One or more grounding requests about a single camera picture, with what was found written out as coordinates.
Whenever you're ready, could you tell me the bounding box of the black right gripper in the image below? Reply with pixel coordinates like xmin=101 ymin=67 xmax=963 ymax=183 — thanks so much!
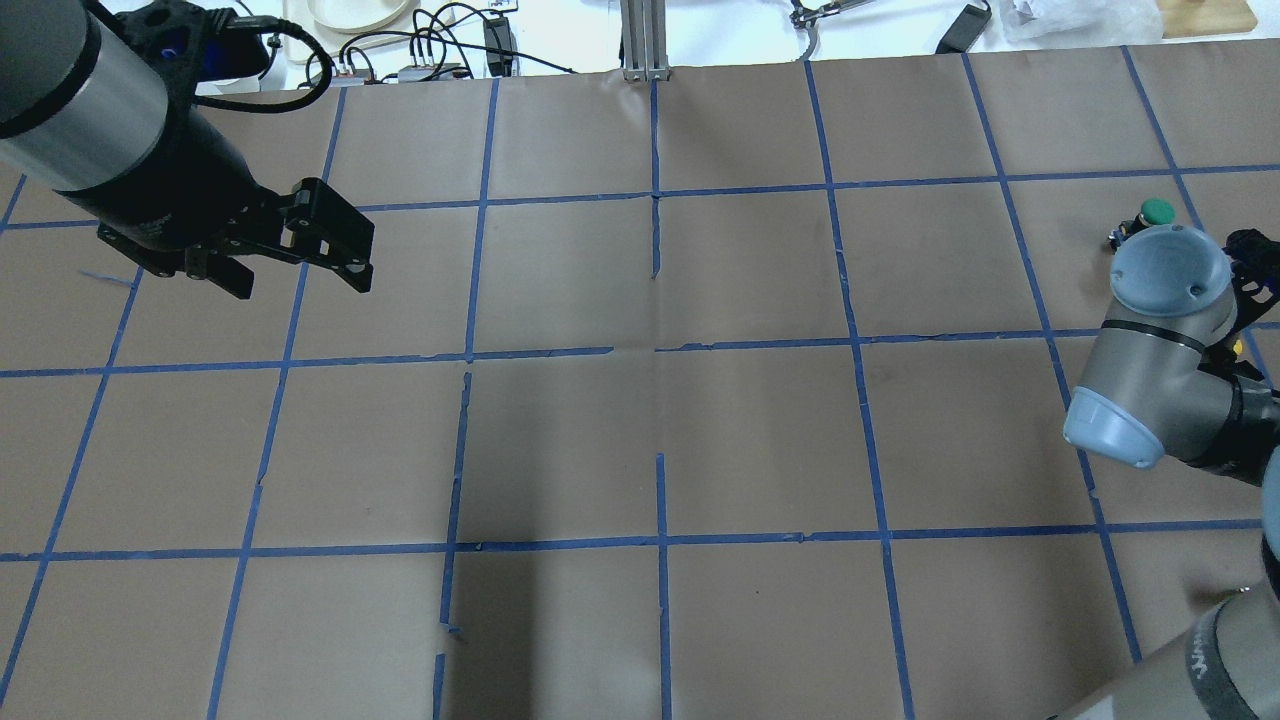
xmin=1224 ymin=228 xmax=1279 ymax=351

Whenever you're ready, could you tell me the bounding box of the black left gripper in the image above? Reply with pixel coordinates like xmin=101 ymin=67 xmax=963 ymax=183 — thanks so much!
xmin=60 ymin=101 xmax=375 ymax=300

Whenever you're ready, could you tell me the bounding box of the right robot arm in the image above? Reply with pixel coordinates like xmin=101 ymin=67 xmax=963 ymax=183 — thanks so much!
xmin=1061 ymin=224 xmax=1279 ymax=719

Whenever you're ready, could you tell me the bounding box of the green push button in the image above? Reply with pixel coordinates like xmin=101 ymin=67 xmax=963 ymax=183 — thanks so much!
xmin=1107 ymin=197 xmax=1176 ymax=252

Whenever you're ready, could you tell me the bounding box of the small circuit board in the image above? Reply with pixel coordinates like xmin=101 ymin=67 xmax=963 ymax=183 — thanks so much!
xmin=330 ymin=65 xmax=372 ymax=88
xmin=396 ymin=61 xmax=472 ymax=85

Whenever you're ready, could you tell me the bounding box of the wooden base board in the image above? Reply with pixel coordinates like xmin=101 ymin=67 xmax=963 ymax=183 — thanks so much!
xmin=1156 ymin=0 xmax=1260 ymax=40

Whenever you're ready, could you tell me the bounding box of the beige tray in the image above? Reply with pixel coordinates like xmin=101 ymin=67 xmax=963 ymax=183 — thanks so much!
xmin=282 ymin=0 xmax=456 ymax=65

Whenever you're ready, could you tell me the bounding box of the beige plate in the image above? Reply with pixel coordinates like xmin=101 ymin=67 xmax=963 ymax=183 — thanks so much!
xmin=305 ymin=0 xmax=417 ymax=35

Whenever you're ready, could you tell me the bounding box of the black power adapter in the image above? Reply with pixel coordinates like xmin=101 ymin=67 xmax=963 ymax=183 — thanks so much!
xmin=934 ymin=1 xmax=992 ymax=55
xmin=483 ymin=14 xmax=516 ymax=77

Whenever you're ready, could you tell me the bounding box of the clear plastic bag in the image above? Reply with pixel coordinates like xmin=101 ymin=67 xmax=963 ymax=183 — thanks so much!
xmin=991 ymin=1 xmax=1165 ymax=47

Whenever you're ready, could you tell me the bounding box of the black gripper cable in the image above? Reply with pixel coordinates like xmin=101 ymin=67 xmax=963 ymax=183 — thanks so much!
xmin=189 ymin=15 xmax=337 ymax=113

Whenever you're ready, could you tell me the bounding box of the aluminium frame post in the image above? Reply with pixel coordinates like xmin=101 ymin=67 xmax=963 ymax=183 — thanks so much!
xmin=620 ymin=0 xmax=671 ymax=83

